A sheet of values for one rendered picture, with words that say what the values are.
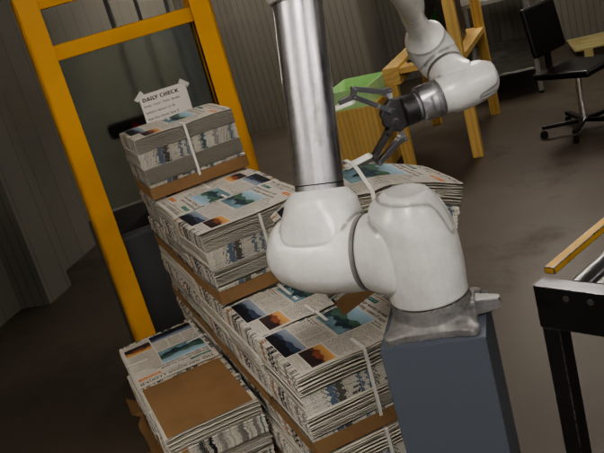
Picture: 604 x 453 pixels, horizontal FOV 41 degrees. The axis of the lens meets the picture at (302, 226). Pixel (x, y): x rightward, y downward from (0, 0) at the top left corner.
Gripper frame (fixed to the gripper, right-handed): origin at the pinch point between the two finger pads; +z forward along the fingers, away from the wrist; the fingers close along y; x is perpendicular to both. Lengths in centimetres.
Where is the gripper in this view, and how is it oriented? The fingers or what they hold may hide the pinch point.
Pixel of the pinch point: (339, 137)
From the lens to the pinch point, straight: 193.8
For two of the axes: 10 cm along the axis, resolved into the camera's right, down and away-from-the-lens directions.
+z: -9.2, 3.8, -0.9
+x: -1.9, -2.5, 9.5
